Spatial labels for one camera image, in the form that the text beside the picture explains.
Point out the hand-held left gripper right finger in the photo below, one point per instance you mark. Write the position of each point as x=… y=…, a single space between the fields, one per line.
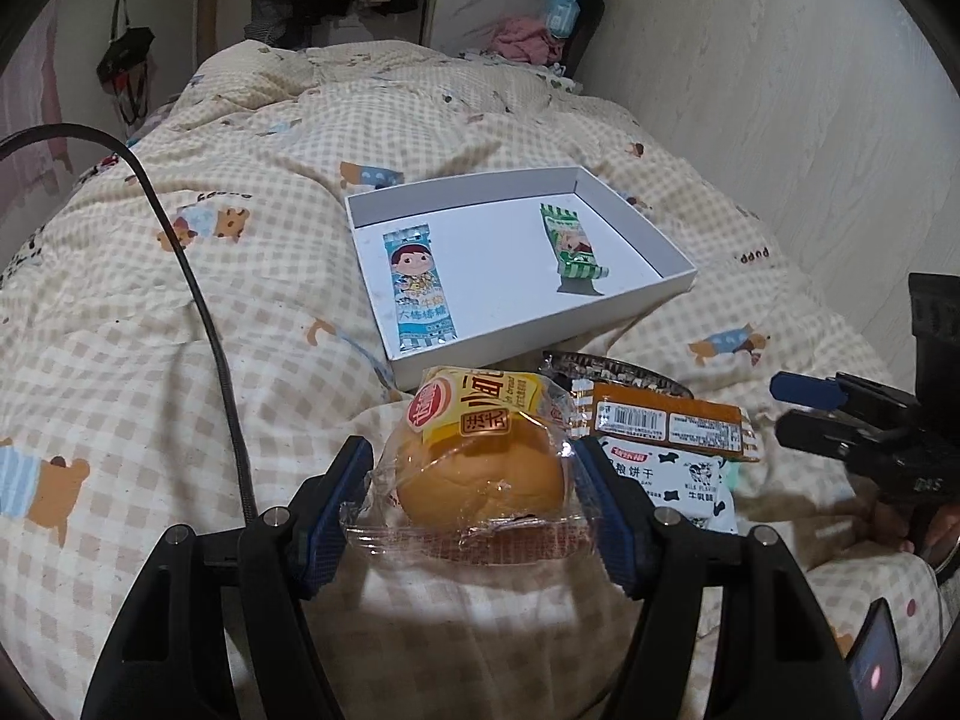
x=611 y=517

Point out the white cardboard box tray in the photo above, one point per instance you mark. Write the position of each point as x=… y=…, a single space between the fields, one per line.
x=495 y=255

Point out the black smartphone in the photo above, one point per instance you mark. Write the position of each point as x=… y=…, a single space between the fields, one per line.
x=874 y=667

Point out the cow-print biscuit packet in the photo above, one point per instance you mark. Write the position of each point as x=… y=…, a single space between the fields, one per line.
x=675 y=480

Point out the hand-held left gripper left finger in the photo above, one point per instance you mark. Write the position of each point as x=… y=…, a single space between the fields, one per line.
x=330 y=517

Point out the white patterned cloth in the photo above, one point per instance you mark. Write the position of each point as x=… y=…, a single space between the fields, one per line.
x=540 y=71

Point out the black hanging bag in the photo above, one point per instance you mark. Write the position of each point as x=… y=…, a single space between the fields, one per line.
x=124 y=52

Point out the brown snack packet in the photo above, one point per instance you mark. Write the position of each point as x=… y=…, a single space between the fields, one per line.
x=675 y=420

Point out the green cartoon candy packet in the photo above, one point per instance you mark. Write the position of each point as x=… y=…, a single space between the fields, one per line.
x=570 y=244

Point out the bun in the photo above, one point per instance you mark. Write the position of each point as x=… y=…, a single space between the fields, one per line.
x=480 y=480

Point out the checked bear-print blanket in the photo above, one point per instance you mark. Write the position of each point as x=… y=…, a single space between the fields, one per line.
x=262 y=277

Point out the pink cloth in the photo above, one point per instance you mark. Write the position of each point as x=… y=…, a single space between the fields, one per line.
x=521 y=34

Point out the grey woven hat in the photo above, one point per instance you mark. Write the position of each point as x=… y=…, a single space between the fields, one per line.
x=266 y=15

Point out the blue cartoon candy packet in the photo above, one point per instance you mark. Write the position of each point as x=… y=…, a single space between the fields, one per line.
x=416 y=285

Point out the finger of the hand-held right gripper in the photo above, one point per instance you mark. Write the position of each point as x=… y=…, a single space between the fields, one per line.
x=806 y=390
x=814 y=435

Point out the person's right hand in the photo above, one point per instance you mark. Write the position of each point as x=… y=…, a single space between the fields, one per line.
x=892 y=529

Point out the light blue pouch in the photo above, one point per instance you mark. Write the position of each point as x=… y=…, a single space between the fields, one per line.
x=562 y=11

